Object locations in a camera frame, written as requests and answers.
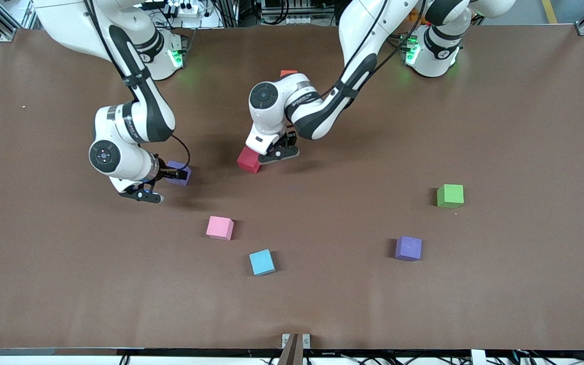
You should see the purple foam block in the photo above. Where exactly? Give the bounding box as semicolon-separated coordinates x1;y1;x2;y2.
394;236;423;262
165;161;192;187

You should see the red foam block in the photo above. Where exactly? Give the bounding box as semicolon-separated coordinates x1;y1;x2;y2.
236;147;263;174

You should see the pink foam block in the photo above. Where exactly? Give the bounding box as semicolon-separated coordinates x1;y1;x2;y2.
206;215;234;241

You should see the light blue foam block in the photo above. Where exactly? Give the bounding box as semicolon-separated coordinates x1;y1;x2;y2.
249;249;276;277

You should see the black equipment rack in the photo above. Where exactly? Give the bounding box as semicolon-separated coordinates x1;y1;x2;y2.
259;0;323;26

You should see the white power strip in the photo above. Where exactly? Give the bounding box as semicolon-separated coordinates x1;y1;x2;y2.
163;0;206;17

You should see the green foam block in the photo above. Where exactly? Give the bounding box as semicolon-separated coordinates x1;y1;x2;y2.
436;184;465;209

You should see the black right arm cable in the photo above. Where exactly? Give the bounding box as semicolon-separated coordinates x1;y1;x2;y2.
84;0;191;172

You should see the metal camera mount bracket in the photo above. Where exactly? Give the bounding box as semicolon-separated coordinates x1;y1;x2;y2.
278;333;311;365

